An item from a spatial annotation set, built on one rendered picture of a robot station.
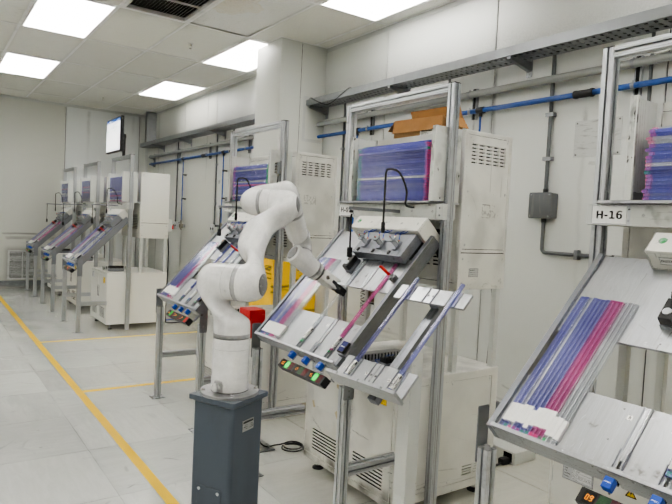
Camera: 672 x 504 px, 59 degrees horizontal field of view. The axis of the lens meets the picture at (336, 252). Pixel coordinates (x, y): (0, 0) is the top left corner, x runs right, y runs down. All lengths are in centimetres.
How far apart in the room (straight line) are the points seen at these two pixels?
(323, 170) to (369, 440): 191
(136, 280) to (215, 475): 499
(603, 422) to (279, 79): 478
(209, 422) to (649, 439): 125
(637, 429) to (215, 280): 125
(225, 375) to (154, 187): 508
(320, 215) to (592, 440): 268
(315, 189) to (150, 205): 325
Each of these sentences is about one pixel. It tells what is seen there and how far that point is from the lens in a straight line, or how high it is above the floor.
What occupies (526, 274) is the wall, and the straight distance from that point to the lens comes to 415.
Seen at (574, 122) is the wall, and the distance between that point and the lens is 404.
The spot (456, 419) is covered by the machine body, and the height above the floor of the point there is 40.
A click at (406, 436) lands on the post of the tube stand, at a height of 51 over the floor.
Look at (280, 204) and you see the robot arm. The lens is 212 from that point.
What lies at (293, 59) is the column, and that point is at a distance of 601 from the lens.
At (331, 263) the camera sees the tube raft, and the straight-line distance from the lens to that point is 294.
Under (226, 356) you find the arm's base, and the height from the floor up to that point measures 83.
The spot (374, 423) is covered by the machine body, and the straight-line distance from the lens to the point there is 274.
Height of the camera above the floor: 128
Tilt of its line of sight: 3 degrees down
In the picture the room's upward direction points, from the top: 3 degrees clockwise
